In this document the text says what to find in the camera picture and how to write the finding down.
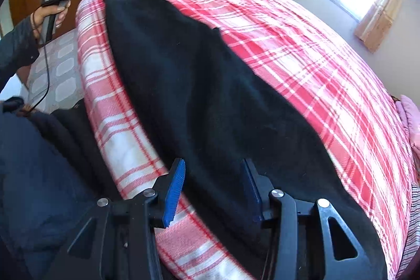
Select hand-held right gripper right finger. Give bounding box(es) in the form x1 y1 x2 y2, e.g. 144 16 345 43
243 159 371 280

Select red plaid bed blanket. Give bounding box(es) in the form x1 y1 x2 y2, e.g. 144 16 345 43
75 0 418 280

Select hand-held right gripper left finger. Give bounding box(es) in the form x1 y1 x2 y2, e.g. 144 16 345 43
49 158 186 280

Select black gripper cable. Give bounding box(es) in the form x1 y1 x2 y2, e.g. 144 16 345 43
26 37 52 113

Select grey patterned bed sheet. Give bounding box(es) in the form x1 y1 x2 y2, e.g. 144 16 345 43
26 28 86 114

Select person's dark clothing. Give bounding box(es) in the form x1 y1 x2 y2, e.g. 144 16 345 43
0 96 127 280

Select striped cloth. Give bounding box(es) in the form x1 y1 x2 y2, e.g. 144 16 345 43
386 181 420 280

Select person's left hand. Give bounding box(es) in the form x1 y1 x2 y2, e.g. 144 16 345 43
30 0 71 45

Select black pants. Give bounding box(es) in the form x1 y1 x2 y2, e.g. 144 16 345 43
103 0 389 280

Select beige patterned curtain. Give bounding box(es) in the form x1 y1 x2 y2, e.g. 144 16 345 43
354 0 414 54

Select person's left forearm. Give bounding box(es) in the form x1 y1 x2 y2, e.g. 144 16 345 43
0 17 40 93

